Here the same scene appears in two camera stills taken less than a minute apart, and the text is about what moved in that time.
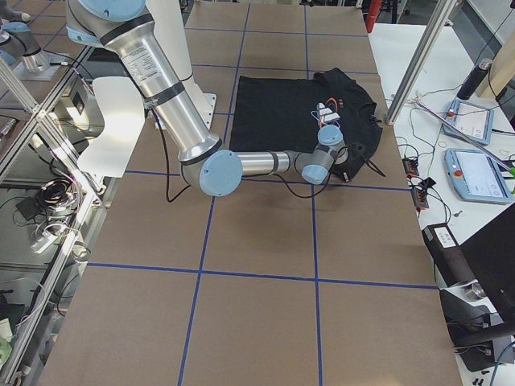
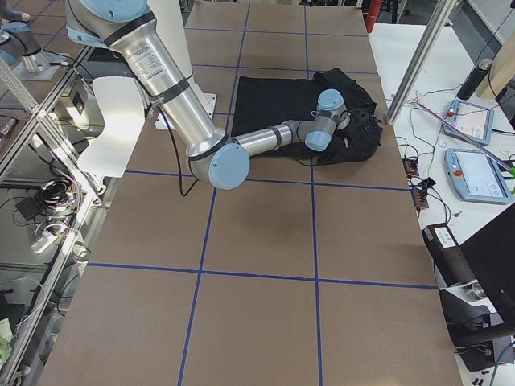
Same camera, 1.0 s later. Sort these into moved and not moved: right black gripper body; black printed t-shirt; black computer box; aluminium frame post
Moved: right black gripper body
Not moved: black printed t-shirt; black computer box; aluminium frame post
